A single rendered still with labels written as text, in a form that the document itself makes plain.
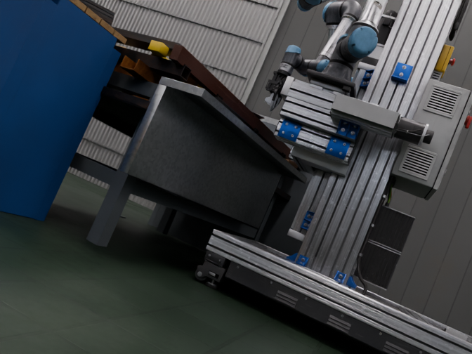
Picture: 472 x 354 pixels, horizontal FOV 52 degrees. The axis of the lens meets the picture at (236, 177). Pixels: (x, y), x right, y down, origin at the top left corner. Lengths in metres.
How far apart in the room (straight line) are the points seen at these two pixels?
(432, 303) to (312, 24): 3.23
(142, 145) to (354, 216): 1.03
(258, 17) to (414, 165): 4.00
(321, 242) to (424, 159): 0.58
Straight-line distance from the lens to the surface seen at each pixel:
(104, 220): 1.97
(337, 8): 2.86
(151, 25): 6.41
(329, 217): 2.29
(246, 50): 5.84
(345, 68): 2.29
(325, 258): 2.30
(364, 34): 2.19
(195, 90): 1.76
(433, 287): 5.22
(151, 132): 1.83
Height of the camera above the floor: 0.32
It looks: 4 degrees up
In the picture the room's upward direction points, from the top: 23 degrees clockwise
